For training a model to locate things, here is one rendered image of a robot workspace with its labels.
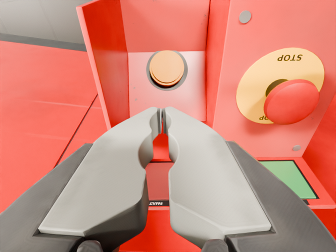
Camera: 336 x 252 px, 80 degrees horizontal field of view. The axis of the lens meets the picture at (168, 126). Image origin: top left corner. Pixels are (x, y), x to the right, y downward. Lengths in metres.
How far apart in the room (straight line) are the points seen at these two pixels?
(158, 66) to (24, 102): 0.44
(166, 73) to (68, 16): 0.84
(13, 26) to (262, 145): 1.09
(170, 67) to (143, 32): 0.05
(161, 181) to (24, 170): 0.28
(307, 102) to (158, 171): 0.15
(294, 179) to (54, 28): 1.02
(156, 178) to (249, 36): 0.15
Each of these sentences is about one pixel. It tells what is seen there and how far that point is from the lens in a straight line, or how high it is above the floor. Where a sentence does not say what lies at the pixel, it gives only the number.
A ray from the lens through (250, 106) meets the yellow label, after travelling 0.20.
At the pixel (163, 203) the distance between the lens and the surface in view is 0.20.
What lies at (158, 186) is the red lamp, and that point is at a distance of 0.21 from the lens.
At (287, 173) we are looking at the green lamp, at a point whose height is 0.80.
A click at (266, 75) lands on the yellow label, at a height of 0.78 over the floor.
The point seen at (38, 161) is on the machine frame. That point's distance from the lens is 0.44.
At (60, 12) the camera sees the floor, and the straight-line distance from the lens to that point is 1.05.
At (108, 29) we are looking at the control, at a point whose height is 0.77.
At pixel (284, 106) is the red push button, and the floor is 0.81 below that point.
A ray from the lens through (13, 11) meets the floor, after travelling 1.14.
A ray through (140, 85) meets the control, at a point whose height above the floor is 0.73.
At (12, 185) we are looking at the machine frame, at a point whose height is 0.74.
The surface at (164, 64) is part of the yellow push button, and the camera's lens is 0.23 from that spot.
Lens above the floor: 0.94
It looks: 53 degrees down
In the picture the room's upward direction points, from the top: 180 degrees counter-clockwise
